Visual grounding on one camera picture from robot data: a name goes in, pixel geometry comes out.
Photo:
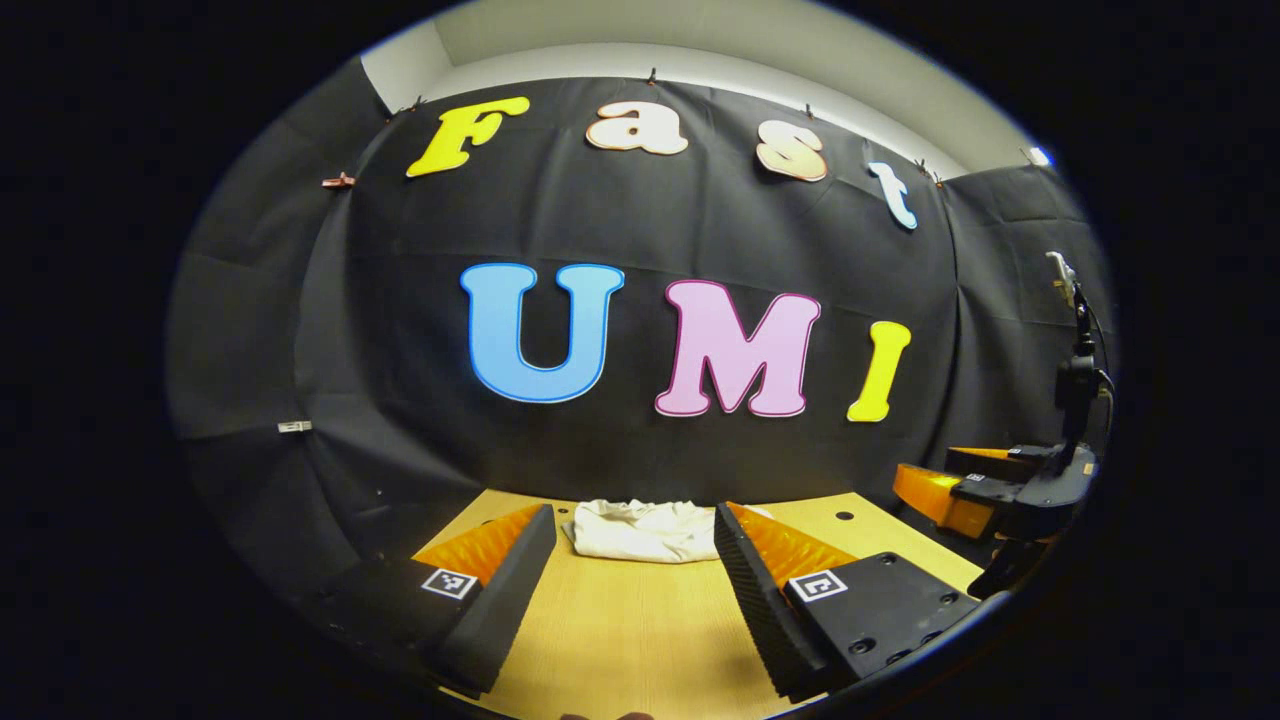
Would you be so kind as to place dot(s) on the reddish cloth clip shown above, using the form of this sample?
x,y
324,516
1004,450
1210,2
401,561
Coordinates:
x,y
338,181

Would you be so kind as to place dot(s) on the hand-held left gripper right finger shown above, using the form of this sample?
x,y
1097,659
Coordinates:
x,y
750,600

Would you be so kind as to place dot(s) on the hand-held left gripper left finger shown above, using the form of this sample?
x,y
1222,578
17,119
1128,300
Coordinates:
x,y
505,610

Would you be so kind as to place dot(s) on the silver cloth clip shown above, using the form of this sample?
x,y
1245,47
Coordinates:
x,y
295,427

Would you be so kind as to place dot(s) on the black backdrop cloth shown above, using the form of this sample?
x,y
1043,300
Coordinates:
x,y
640,440

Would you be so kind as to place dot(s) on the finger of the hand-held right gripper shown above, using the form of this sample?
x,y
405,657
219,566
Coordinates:
x,y
1025,462
990,490

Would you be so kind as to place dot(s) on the white sweatshirt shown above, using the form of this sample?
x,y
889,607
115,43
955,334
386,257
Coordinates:
x,y
640,530

